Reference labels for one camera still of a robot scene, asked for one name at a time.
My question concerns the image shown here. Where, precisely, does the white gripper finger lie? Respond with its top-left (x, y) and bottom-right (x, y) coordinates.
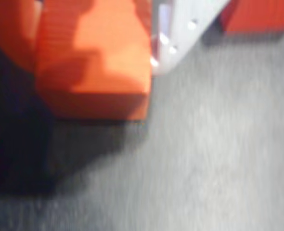
top-left (151, 0), bottom-right (230, 76)

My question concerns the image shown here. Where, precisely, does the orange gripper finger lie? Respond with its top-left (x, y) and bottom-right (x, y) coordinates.
top-left (0, 0), bottom-right (41, 72)

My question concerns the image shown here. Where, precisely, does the orange cube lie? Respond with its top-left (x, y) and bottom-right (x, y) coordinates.
top-left (35, 0), bottom-right (153, 121)

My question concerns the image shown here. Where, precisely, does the red cube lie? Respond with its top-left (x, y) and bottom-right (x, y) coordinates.
top-left (219, 0), bottom-right (284, 35)

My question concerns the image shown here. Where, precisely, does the black felt mat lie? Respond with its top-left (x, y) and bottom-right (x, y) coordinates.
top-left (0, 21), bottom-right (284, 231)

